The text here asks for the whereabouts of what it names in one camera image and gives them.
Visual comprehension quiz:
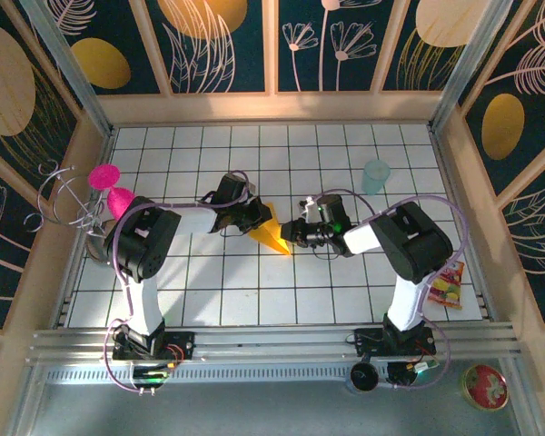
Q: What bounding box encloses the orange paper sheet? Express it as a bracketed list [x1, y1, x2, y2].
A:
[247, 202, 294, 258]

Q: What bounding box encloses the translucent teal plastic cup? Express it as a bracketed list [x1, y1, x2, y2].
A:
[362, 159, 391, 195]

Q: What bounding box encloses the colourful fruit candy bag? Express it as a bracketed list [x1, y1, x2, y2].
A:
[426, 261, 465, 312]

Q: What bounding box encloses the pink plastic goblet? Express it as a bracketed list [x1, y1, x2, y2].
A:
[86, 163, 140, 222]

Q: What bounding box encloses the black round knob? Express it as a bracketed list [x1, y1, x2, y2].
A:
[349, 362, 382, 392]

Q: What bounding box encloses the round red tin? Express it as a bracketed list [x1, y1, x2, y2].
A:
[461, 364, 510, 412]

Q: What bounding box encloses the long aluminium mounting rail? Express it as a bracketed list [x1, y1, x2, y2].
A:
[26, 321, 524, 364]

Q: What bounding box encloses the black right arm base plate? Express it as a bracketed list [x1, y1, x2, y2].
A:
[352, 327, 437, 360]

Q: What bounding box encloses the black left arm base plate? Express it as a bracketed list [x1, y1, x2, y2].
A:
[111, 330, 196, 362]

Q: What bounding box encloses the perforated metal cable tray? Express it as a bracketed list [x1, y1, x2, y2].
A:
[40, 362, 505, 387]

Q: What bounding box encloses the aluminium side rail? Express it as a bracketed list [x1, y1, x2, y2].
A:
[429, 129, 500, 322]
[50, 131, 117, 329]

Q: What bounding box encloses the metal wire glass rack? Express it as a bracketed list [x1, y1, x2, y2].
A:
[24, 159, 119, 265]

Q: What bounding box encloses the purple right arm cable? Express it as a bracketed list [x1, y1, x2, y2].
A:
[312, 189, 470, 391]

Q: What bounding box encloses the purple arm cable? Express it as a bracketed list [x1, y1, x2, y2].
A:
[312, 189, 470, 391]
[103, 170, 251, 395]

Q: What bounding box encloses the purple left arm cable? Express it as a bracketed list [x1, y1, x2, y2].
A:
[103, 170, 251, 395]

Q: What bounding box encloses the aluminium frame post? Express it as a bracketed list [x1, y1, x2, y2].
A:
[429, 0, 514, 134]
[20, 0, 115, 137]

